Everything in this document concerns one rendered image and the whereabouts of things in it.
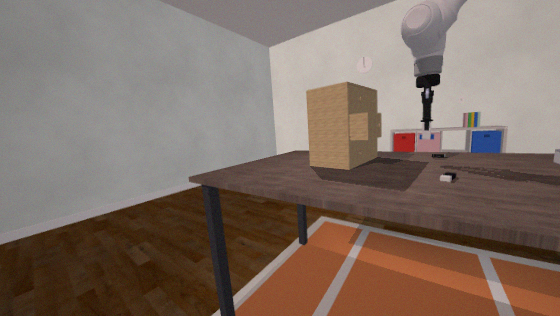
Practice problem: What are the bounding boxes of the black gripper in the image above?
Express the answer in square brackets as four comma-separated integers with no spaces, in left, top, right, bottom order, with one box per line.
[416,74,440,139]

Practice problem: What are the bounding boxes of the light wooden chest of drawers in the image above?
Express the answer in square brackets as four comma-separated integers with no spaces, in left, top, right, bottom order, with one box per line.
[306,82,377,170]

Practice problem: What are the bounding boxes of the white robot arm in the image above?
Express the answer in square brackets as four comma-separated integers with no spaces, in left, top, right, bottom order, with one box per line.
[400,0,467,77]

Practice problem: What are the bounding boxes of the light brown wooden drawer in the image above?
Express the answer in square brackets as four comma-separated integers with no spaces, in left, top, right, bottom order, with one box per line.
[348,85,364,112]
[365,89,377,113]
[349,140,365,168]
[365,138,377,161]
[349,112,381,140]

